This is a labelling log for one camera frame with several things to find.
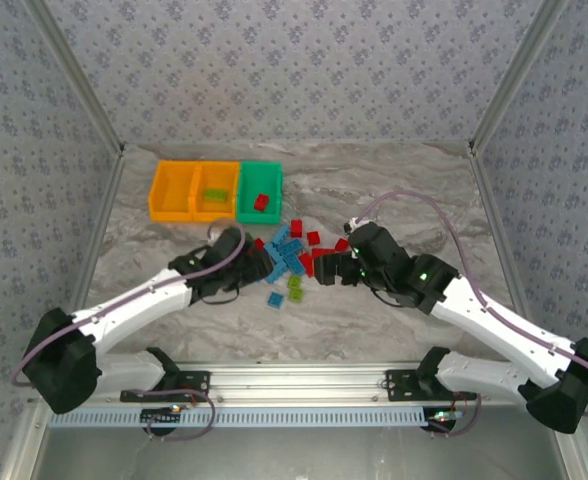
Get green plastic bin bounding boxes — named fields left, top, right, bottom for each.
left=235, top=160, right=284, bottom=225

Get small electronics board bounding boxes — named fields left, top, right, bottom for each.
left=140, top=405, right=184, bottom=427
left=423, top=408, right=459, bottom=432

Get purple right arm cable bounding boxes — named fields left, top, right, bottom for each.
left=356, top=189, right=588, bottom=419

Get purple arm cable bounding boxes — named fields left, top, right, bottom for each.
left=11, top=219, right=248, bottom=389
left=356, top=189, right=588, bottom=419

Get aluminium mounting rail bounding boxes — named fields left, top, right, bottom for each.
left=93, top=360, right=530, bottom=406

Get aluminium side rail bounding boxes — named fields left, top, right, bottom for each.
left=71, top=147, right=128, bottom=314
left=466, top=142, right=525, bottom=321

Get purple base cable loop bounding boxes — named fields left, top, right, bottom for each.
left=431, top=392, right=483, bottom=439
left=128, top=388, right=218, bottom=442

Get light blue slotted cable duct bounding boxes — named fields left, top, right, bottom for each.
left=47, top=405, right=443, bottom=429

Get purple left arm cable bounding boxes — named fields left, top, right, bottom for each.
left=11, top=219, right=248, bottom=389

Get aluminium frame post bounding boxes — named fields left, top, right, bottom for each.
left=26, top=0, right=127, bottom=154
left=467, top=0, right=574, bottom=154

